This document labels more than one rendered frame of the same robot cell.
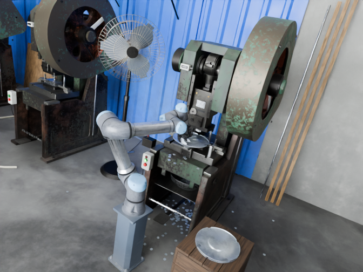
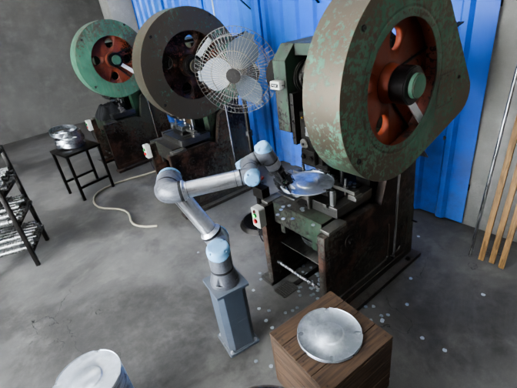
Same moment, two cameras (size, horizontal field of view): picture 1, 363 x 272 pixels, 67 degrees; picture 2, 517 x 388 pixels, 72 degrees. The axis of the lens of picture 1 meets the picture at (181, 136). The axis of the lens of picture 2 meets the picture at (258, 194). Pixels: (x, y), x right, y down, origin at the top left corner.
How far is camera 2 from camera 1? 79 cm
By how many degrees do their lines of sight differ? 28
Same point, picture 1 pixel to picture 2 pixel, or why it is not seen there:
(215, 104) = not seen: hidden behind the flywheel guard
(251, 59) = (319, 61)
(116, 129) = (164, 192)
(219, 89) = not seen: hidden behind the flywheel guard
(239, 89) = (314, 112)
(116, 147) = (185, 210)
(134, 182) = (211, 251)
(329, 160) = not seen: outside the picture
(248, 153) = (451, 183)
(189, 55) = (278, 67)
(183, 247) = (278, 335)
